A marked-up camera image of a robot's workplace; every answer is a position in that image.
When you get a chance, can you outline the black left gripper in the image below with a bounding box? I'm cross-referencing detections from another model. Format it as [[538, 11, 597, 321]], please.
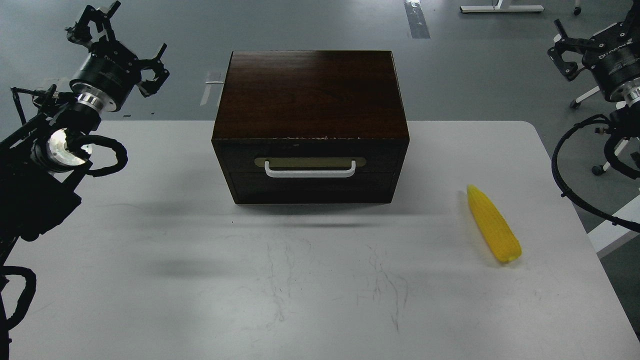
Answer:
[[65, 1, 170, 112]]

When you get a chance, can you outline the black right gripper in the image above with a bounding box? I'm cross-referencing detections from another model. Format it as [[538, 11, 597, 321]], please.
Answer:
[[547, 0, 640, 103]]

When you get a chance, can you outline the yellow corn cob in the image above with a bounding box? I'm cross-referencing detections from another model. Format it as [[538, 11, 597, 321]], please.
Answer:
[[466, 184, 522, 264]]

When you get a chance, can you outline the wooden drawer with white handle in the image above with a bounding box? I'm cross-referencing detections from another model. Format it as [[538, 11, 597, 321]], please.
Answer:
[[215, 144, 407, 204]]

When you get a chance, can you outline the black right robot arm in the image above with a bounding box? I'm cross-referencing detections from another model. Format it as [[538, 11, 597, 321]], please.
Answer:
[[547, 0, 640, 233]]

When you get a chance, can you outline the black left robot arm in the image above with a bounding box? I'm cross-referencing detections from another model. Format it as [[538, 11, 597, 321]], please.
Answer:
[[0, 0, 170, 360]]

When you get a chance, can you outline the dark wooden drawer cabinet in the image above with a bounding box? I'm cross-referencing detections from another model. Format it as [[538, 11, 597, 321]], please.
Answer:
[[211, 50, 410, 205]]

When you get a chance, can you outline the white desk base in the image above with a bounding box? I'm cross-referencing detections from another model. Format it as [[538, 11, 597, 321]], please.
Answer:
[[459, 0, 545, 14]]

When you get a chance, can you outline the white office chair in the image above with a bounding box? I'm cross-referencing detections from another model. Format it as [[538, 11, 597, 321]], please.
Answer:
[[578, 100, 639, 180]]

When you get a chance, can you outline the grey floor tape strip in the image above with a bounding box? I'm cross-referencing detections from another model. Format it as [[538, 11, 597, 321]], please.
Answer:
[[403, 0, 431, 39]]

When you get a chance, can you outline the white table edge right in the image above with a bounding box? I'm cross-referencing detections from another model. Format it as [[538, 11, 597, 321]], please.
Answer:
[[587, 196, 640, 259]]

